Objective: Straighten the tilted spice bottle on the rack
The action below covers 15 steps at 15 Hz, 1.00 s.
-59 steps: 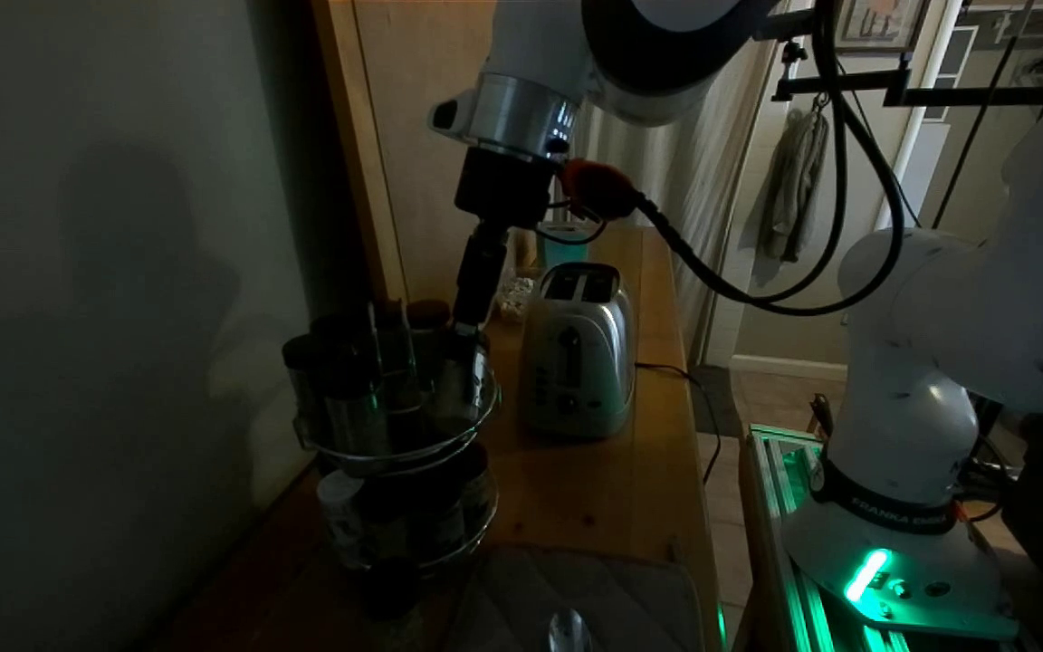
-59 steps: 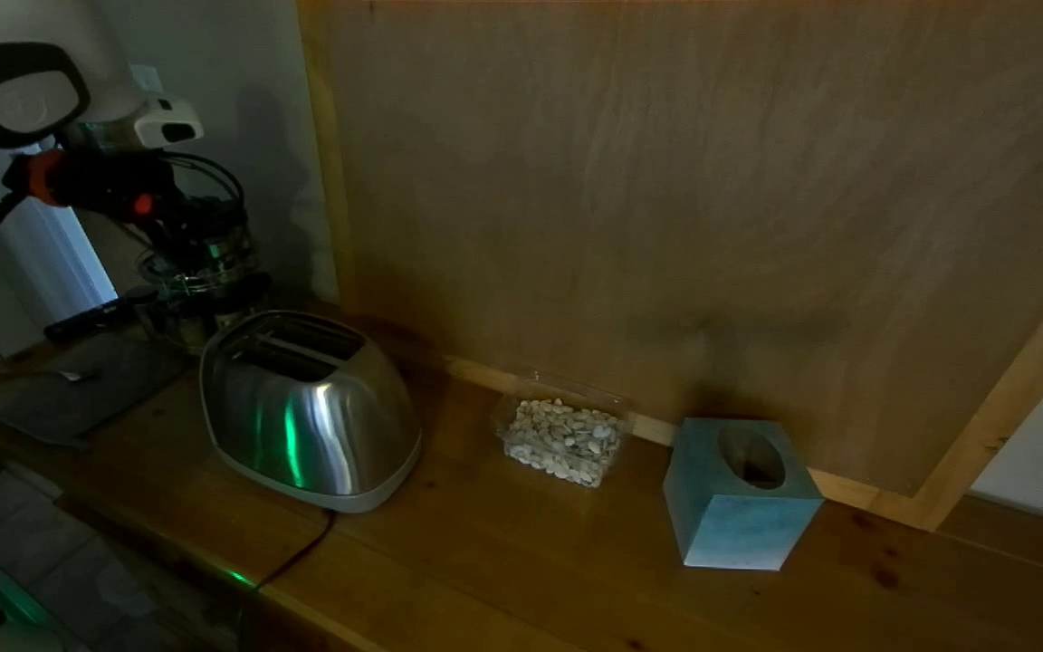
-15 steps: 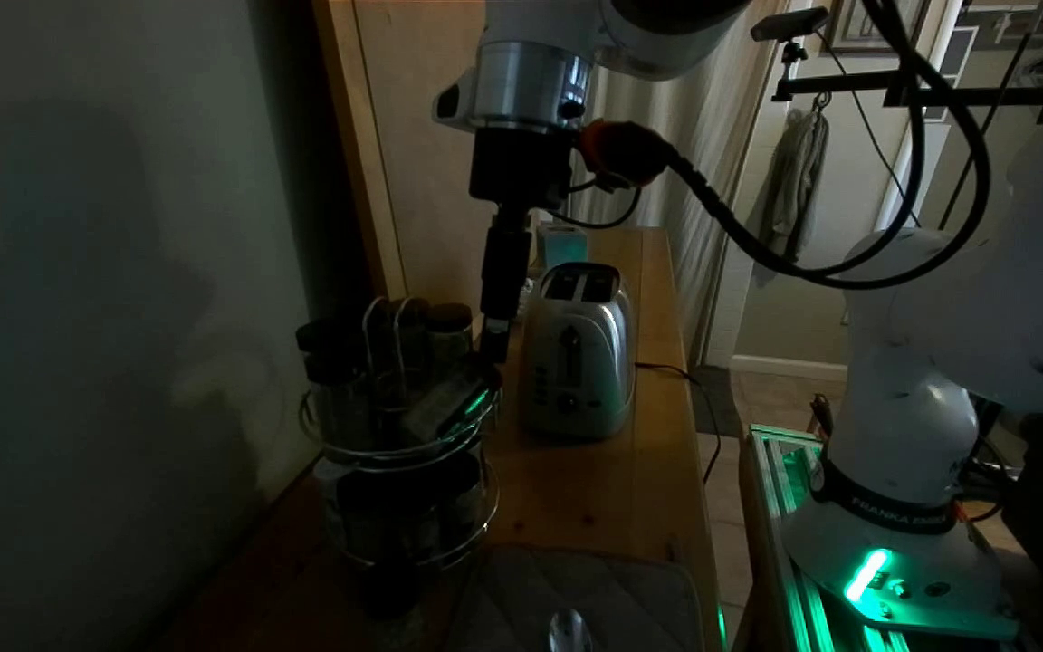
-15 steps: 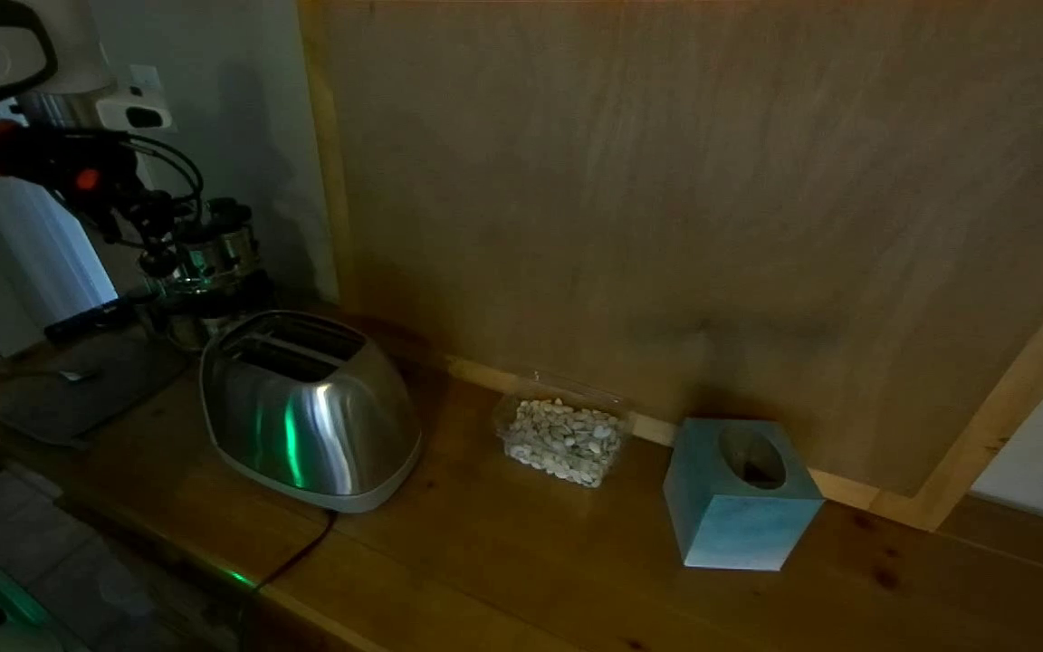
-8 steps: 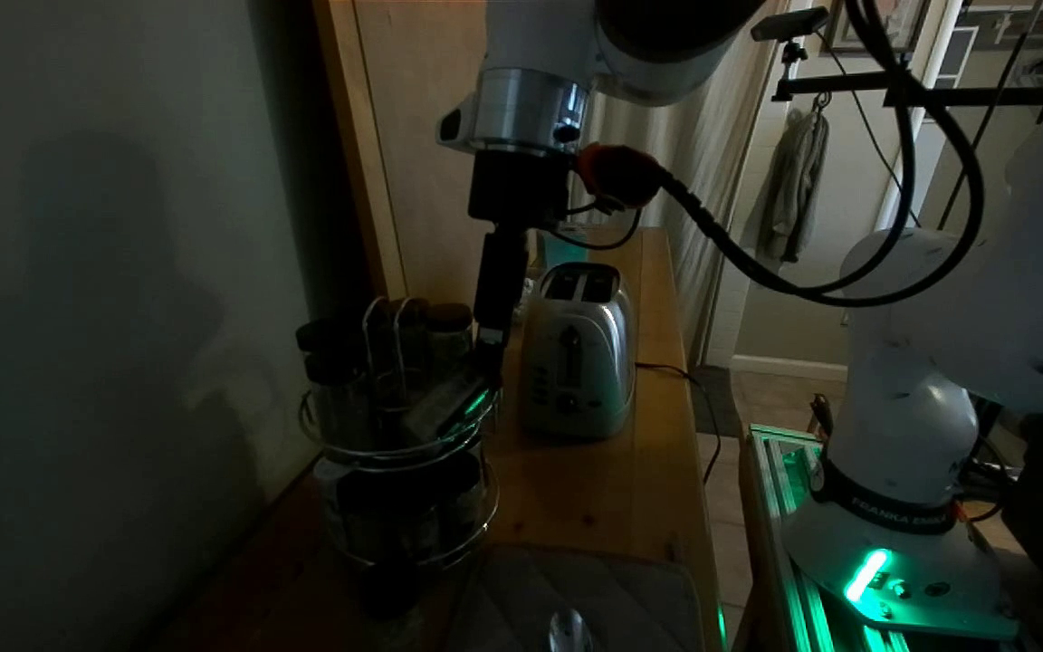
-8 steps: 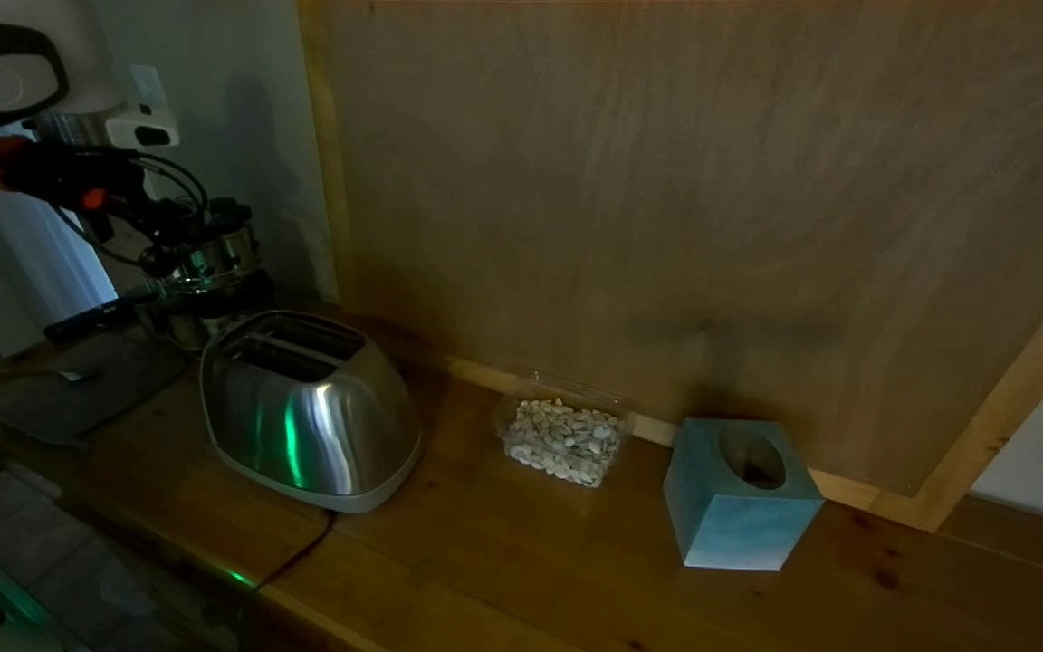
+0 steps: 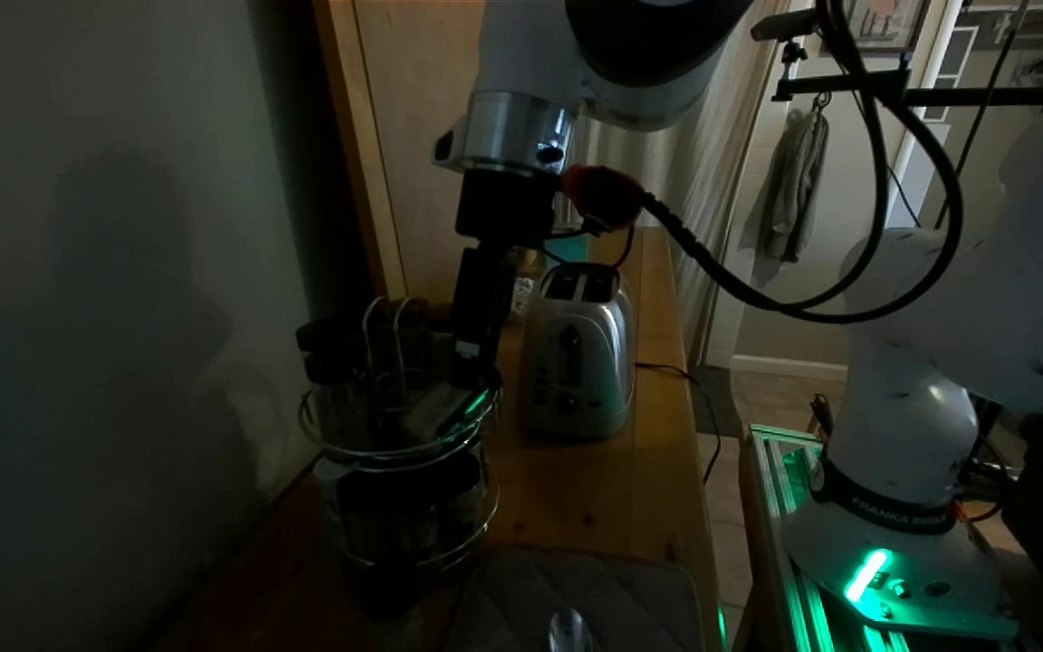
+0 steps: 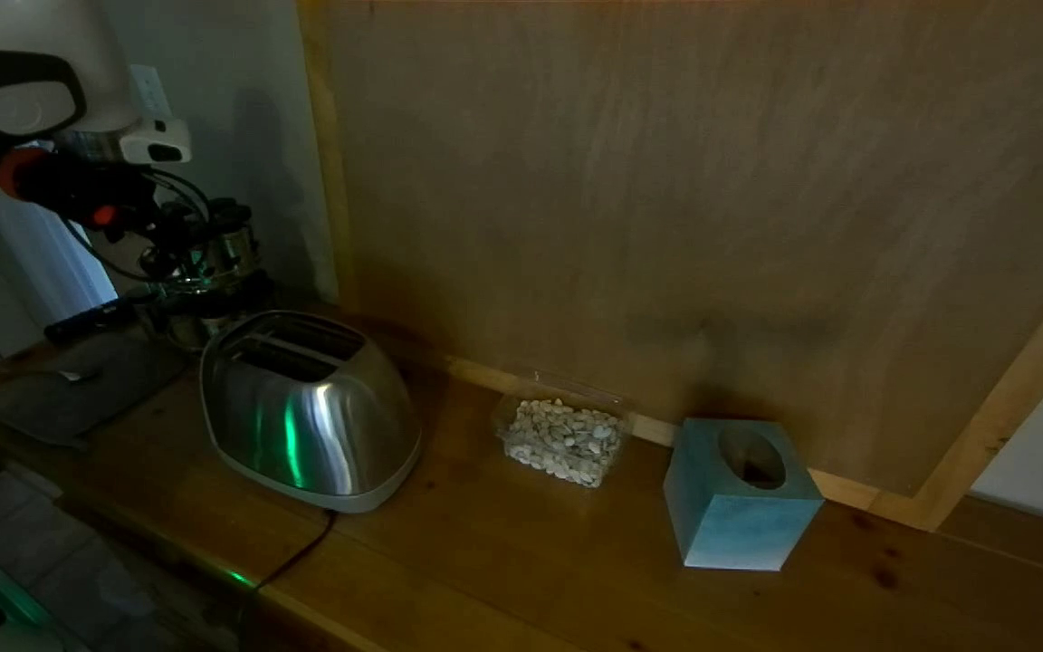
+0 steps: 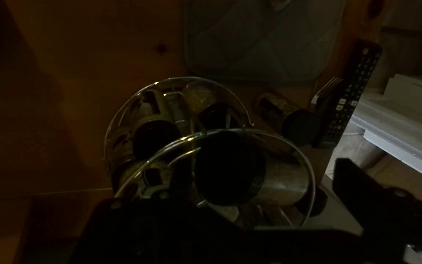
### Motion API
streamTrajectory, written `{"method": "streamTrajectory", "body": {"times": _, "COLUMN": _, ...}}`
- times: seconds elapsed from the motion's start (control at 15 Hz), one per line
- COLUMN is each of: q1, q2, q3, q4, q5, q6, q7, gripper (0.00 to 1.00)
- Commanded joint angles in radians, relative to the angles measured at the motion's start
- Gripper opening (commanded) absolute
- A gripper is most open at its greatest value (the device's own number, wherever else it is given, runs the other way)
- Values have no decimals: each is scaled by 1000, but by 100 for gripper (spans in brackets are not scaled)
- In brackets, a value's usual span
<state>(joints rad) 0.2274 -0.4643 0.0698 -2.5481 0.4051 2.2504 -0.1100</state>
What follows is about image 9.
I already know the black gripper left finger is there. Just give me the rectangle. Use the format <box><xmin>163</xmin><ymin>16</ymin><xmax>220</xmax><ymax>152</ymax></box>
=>
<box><xmin>69</xmin><ymin>187</ymin><xmax>272</xmax><ymax>264</ymax></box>

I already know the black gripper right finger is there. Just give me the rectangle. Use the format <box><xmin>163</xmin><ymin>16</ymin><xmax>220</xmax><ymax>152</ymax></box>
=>
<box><xmin>332</xmin><ymin>155</ymin><xmax>422</xmax><ymax>264</ymax></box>

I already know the shiny metal cup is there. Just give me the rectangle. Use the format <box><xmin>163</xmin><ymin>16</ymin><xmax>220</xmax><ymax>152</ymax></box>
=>
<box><xmin>193</xmin><ymin>130</ymin><xmax>314</xmax><ymax>208</ymax></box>

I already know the labelled black-capped spice bottle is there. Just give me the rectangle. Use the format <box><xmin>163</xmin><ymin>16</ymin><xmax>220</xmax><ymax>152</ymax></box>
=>
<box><xmin>131</xmin><ymin>99</ymin><xmax>194</xmax><ymax>159</ymax></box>

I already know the fallen brown spice bottle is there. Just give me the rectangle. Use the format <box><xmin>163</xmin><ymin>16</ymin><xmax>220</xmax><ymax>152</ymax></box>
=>
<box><xmin>256</xmin><ymin>92</ymin><xmax>321</xmax><ymax>146</ymax></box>

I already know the black remote control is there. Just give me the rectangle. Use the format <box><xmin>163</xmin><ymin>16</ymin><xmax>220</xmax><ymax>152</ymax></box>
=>
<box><xmin>313</xmin><ymin>39</ymin><xmax>384</xmax><ymax>149</ymax></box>

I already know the grey quilted pot holder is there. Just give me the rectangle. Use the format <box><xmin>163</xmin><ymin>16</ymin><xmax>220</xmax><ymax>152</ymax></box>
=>
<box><xmin>181</xmin><ymin>0</ymin><xmax>348</xmax><ymax>83</ymax></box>

